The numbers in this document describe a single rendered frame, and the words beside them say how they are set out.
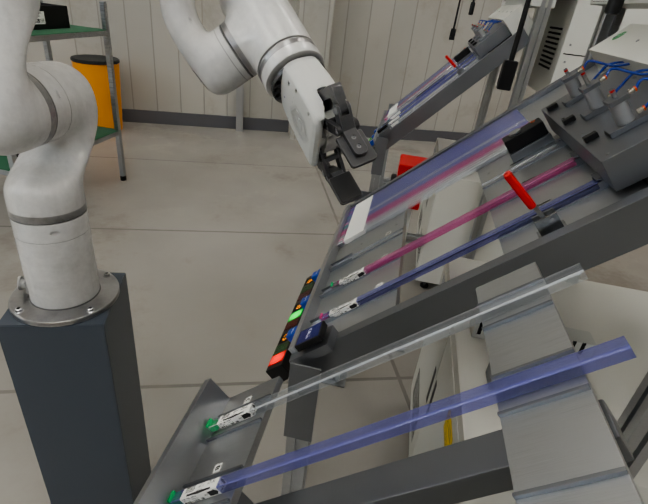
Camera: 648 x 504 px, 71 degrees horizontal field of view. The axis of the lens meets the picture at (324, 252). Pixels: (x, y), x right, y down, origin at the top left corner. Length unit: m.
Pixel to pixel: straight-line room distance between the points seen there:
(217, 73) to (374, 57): 4.28
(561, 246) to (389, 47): 4.36
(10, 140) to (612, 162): 0.80
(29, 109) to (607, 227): 0.79
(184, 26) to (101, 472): 0.96
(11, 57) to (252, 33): 0.34
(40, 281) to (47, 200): 0.16
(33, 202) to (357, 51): 4.22
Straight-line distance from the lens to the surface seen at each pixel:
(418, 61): 5.03
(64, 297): 0.96
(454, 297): 0.68
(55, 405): 1.10
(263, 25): 0.63
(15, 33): 0.80
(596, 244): 0.67
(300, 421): 0.82
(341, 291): 0.91
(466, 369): 1.02
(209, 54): 0.65
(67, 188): 0.87
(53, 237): 0.89
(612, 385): 1.16
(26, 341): 1.00
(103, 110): 4.54
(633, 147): 0.68
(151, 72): 4.84
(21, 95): 0.78
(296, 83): 0.56
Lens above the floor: 1.26
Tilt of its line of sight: 29 degrees down
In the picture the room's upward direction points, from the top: 7 degrees clockwise
